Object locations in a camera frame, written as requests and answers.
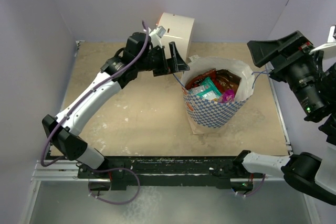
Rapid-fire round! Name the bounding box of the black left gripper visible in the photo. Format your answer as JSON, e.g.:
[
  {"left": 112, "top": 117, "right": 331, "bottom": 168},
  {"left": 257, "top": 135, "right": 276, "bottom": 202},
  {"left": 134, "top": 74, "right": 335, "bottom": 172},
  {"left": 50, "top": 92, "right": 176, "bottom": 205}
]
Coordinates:
[{"left": 136, "top": 42, "right": 189, "bottom": 77}]

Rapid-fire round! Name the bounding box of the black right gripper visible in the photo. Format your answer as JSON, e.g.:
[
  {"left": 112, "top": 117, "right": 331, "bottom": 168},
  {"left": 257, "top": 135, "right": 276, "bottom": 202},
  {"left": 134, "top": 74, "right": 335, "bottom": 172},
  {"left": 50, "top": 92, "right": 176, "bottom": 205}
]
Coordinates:
[{"left": 245, "top": 28, "right": 323, "bottom": 115}]

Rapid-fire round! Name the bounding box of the red Doritos chips bag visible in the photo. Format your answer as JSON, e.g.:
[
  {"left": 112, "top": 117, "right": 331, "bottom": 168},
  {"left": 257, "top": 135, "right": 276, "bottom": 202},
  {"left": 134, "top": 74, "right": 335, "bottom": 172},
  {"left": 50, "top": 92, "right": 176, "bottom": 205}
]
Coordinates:
[{"left": 185, "top": 69, "right": 216, "bottom": 90}]

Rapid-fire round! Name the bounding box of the brown Kettle chips bag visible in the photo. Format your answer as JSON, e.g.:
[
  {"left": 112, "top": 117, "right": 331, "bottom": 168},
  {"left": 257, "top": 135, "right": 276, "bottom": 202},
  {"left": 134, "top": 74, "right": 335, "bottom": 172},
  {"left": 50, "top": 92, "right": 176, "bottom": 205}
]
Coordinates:
[{"left": 215, "top": 69, "right": 241, "bottom": 94}]

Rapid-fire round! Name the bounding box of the blue checkered paper bag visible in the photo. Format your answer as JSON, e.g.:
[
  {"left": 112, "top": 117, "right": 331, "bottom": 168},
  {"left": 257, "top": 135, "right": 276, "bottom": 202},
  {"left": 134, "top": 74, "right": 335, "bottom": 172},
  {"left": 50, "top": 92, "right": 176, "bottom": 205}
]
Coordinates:
[{"left": 178, "top": 57, "right": 261, "bottom": 134}]

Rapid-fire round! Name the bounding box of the purple Lot 100 gummy bag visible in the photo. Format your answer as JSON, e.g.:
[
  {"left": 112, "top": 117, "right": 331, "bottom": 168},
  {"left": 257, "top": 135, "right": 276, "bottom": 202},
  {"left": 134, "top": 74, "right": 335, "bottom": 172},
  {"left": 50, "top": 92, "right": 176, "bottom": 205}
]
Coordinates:
[{"left": 217, "top": 89, "right": 235, "bottom": 103}]

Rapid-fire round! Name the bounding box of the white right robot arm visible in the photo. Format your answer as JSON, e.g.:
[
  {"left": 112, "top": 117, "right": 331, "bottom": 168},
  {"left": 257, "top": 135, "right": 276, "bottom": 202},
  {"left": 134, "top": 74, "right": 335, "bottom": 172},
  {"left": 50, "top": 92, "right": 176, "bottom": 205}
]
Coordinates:
[{"left": 233, "top": 30, "right": 335, "bottom": 205}]

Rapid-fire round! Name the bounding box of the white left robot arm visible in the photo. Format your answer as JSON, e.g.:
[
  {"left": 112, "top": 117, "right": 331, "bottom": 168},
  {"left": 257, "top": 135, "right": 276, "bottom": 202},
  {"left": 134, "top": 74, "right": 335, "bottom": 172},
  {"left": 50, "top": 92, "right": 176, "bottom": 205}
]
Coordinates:
[{"left": 40, "top": 31, "right": 190, "bottom": 178}]

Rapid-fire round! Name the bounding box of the teal mint candy bag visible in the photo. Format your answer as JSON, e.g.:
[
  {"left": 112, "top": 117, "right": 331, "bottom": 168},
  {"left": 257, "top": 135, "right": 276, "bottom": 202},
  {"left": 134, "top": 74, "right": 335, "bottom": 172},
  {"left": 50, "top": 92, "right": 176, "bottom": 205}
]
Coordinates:
[{"left": 188, "top": 77, "right": 222, "bottom": 101}]

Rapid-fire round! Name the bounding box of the small green white box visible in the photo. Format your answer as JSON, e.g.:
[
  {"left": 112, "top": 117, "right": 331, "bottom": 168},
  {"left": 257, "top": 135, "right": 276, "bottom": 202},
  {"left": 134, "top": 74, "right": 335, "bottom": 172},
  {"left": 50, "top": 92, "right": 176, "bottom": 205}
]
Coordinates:
[{"left": 188, "top": 55, "right": 199, "bottom": 62}]

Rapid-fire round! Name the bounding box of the white round cabinet orange front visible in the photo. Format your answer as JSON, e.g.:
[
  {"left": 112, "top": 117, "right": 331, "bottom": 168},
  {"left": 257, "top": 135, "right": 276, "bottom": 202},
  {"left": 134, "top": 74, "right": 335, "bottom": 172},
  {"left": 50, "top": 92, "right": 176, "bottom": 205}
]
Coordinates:
[{"left": 156, "top": 13, "right": 195, "bottom": 61}]

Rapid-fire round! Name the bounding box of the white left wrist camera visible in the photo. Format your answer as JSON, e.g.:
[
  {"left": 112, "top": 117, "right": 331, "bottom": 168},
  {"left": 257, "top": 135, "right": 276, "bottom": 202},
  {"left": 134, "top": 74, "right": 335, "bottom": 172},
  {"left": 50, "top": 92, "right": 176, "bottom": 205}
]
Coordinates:
[{"left": 149, "top": 26, "right": 166, "bottom": 46}]

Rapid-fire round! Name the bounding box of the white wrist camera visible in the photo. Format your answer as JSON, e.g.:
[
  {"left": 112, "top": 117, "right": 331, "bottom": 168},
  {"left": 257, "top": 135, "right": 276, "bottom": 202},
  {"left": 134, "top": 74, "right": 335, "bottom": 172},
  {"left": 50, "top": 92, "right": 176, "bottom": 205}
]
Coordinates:
[
  {"left": 149, "top": 26, "right": 166, "bottom": 46},
  {"left": 311, "top": 25, "right": 335, "bottom": 58}
]

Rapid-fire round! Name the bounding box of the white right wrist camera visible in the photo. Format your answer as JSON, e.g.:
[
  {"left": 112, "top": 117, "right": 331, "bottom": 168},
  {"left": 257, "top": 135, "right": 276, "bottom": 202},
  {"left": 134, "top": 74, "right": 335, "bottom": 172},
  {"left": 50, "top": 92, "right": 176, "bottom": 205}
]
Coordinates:
[{"left": 311, "top": 25, "right": 335, "bottom": 58}]

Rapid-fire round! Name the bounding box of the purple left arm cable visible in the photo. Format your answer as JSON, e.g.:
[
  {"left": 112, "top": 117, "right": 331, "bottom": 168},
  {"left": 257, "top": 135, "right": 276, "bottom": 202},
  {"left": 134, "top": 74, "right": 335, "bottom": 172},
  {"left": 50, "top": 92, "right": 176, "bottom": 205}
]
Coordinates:
[{"left": 40, "top": 20, "right": 150, "bottom": 167}]

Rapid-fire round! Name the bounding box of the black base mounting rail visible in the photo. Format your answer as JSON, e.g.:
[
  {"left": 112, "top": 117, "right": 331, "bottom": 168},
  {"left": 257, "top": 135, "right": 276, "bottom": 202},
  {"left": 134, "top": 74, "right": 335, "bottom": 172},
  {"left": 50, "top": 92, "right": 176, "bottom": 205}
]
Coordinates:
[{"left": 76, "top": 156, "right": 263, "bottom": 191}]

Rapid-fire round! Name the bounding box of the aluminium frame rail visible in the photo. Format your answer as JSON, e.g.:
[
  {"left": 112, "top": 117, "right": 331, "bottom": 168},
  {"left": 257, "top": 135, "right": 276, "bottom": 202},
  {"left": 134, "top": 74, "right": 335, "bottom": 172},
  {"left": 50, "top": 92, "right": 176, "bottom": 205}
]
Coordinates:
[{"left": 32, "top": 160, "right": 78, "bottom": 182}]

